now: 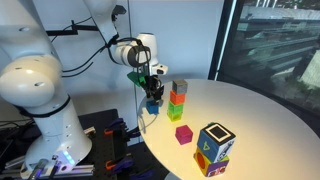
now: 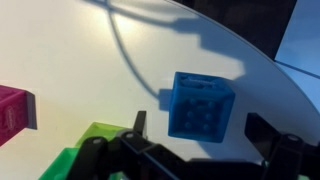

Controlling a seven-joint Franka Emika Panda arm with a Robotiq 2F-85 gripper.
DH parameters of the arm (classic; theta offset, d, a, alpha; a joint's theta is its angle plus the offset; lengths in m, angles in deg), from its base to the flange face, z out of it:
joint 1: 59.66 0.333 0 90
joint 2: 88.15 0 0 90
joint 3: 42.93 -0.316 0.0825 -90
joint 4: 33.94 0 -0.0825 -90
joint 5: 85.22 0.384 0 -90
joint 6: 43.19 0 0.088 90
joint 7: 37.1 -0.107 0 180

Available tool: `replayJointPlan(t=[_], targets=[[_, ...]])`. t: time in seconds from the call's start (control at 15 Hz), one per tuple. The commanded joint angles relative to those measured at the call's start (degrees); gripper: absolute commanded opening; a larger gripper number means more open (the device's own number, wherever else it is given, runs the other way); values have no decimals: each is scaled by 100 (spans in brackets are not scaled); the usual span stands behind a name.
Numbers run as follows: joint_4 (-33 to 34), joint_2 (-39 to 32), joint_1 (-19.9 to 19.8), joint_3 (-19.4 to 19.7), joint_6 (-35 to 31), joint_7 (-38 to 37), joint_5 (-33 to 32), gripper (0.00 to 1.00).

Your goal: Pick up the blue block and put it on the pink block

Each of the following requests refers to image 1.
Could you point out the black mounting bar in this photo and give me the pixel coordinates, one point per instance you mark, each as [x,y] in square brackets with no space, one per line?
[66,32]

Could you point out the small green block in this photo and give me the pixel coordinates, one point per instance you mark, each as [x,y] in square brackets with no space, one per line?
[175,107]

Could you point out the black perforated workbench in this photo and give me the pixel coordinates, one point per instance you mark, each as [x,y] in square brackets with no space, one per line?
[100,146]

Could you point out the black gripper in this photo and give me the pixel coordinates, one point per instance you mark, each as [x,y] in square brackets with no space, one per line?
[152,82]

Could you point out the large cube with black square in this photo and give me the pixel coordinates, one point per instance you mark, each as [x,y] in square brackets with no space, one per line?
[215,141]

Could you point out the small pink block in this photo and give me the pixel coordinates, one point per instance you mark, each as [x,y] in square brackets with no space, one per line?
[184,134]

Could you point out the small blue block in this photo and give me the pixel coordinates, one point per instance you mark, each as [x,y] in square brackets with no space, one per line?
[152,107]

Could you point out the large orange and purple cube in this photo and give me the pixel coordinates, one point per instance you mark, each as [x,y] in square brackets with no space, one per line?
[211,166]

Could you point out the small orange block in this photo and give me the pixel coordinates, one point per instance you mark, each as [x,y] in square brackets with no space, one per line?
[177,98]

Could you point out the small grey block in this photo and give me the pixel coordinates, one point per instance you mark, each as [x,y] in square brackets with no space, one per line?
[180,86]

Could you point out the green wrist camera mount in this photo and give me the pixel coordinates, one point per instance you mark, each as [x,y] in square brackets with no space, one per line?
[136,78]

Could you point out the small lime block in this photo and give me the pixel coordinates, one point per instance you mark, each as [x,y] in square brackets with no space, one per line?
[174,116]

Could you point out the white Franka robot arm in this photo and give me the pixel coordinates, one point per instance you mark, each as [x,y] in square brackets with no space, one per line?
[40,86]

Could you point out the window frame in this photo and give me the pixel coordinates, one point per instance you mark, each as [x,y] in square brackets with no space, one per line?
[222,36]

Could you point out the blue and orange clamp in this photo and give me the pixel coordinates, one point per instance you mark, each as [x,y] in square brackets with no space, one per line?
[118,164]
[116,128]

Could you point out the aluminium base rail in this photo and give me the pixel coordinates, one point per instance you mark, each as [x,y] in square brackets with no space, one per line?
[80,168]

